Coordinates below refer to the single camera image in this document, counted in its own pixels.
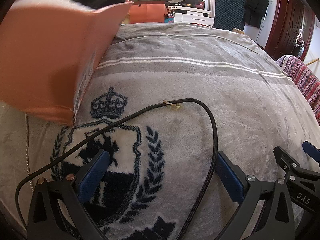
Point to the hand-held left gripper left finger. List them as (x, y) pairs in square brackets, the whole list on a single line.
[(95, 175)]

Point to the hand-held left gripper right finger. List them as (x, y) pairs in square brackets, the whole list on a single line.
[(228, 177)]

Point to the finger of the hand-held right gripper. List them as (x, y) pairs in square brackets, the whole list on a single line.
[(311, 151), (282, 157)]

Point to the orange cardboard box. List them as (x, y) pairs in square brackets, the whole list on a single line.
[(45, 55)]

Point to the red striped woven throw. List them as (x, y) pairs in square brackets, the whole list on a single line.
[(305, 80)]

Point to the grey crest printed blanket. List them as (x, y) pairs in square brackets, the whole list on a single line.
[(200, 80)]

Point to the dark red wooden door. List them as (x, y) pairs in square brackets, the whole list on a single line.
[(292, 17)]

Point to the black hanging garment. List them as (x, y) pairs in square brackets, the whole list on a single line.
[(257, 5)]

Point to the dark teal quilted panel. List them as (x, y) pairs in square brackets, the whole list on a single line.
[(230, 5)]

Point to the white low cabinet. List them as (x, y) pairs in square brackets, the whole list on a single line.
[(192, 17)]

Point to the teal carton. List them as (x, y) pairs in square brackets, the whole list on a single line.
[(169, 18)]

